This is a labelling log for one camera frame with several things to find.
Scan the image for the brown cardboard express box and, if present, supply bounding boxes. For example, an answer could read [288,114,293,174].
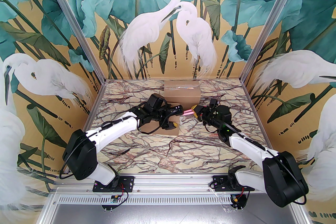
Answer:
[164,81,201,111]
[142,113,182,137]

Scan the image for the perforated metal strip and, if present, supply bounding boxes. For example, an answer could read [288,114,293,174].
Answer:
[49,193,300,205]

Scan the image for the grey metal panel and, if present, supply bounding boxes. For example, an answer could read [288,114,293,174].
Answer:
[39,205,309,224]

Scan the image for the aluminium table side rail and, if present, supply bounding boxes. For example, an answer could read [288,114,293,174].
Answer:
[85,80,107,130]
[240,80,273,151]

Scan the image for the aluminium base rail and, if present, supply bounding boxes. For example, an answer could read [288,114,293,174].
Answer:
[51,174,297,193]

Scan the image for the black bracket with yellow connector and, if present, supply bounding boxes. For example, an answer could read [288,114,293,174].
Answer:
[230,193,248,210]

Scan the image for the aluminium frame post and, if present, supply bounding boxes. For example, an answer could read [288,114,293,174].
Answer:
[239,0,306,83]
[34,0,107,83]

